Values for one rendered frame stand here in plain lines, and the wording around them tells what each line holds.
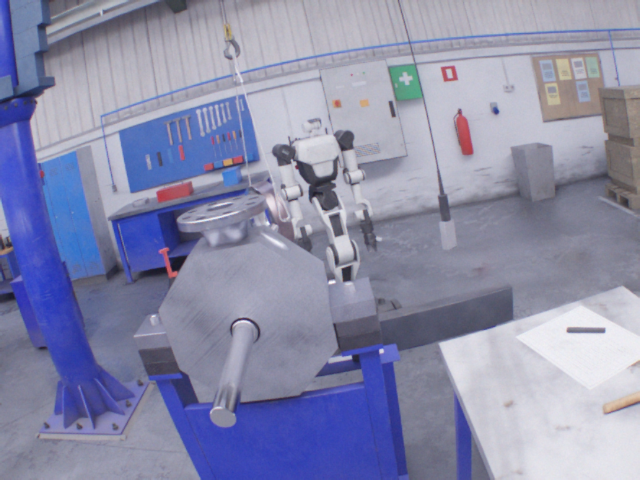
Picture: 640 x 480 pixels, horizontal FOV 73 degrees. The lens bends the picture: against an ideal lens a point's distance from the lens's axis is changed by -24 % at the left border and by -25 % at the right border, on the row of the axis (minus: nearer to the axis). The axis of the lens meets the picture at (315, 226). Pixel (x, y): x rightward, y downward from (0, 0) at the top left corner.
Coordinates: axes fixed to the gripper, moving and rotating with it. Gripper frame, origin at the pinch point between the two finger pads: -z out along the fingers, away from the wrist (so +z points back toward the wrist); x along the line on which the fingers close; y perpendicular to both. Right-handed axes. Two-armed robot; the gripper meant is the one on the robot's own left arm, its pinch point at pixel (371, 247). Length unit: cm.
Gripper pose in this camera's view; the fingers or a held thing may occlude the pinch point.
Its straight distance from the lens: 384.8
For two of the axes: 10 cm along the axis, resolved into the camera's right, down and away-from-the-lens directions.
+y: 9.3, -2.6, 2.7
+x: 2.7, -0.3, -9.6
